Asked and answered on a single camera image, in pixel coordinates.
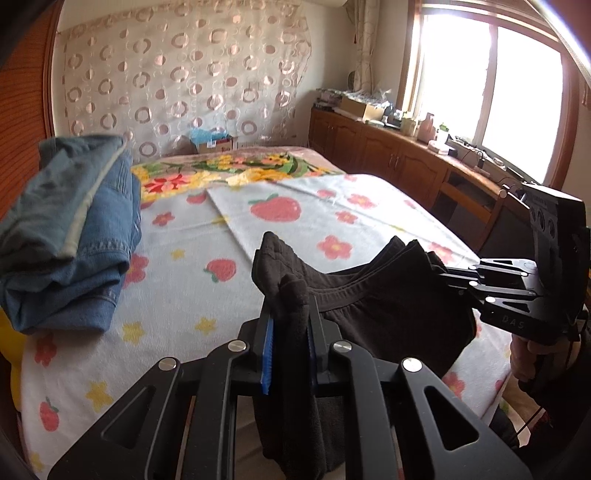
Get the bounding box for wooden headboard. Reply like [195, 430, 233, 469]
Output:
[0, 0, 64, 217]

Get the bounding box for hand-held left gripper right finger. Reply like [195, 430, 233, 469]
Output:
[306, 295, 535, 480]

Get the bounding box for open cardboard box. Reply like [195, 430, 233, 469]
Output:
[340, 95, 385, 121]

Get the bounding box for cream patterned window curtain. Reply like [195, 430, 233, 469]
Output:
[352, 0, 380, 94]

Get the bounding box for blue plastic bag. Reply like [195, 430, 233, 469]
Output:
[189, 128, 230, 145]

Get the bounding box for window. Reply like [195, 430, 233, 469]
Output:
[401, 0, 583, 186]

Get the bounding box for small cardboard box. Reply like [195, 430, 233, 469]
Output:
[193, 137, 234, 156]

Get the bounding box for white strawberry print blanket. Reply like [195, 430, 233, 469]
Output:
[21, 173, 514, 477]

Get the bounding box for black pants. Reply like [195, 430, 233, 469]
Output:
[252, 231, 479, 480]

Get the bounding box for wooden cabinet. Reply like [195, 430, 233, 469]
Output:
[308, 107, 533, 252]

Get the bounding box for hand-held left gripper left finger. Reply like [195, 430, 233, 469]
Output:
[46, 298, 278, 480]

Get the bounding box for pink floral blanket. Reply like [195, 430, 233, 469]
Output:
[130, 145, 348, 209]

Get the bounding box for person's right hand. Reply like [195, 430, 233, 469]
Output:
[509, 332, 570, 394]

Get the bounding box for sheer circle-patterned curtain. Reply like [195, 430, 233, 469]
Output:
[59, 8, 315, 163]

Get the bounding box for folded blue jeans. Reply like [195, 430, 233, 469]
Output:
[0, 133, 142, 336]

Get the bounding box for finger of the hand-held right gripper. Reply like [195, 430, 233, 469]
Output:
[455, 278, 539, 303]
[441, 259, 539, 283]

